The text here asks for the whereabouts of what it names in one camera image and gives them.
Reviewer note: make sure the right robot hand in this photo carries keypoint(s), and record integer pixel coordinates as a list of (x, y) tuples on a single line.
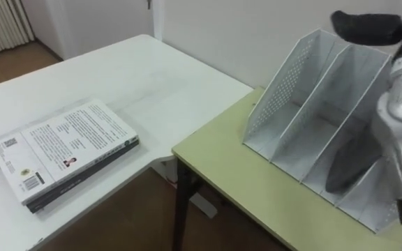
[(368, 29)]

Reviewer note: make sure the white perforated metal file holder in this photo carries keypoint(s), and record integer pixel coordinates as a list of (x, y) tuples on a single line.
[(312, 115)]

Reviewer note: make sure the green desk with black legs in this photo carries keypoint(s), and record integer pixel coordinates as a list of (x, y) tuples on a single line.
[(229, 167)]

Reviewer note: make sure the white desk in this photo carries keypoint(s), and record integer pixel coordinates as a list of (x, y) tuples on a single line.
[(145, 83)]

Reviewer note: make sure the dark cover book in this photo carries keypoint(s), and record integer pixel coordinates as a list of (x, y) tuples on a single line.
[(82, 181)]

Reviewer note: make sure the white cover book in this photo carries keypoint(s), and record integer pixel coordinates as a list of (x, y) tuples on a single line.
[(61, 148)]

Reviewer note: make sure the white radiator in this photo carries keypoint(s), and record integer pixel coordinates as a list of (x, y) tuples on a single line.
[(2, 21)]

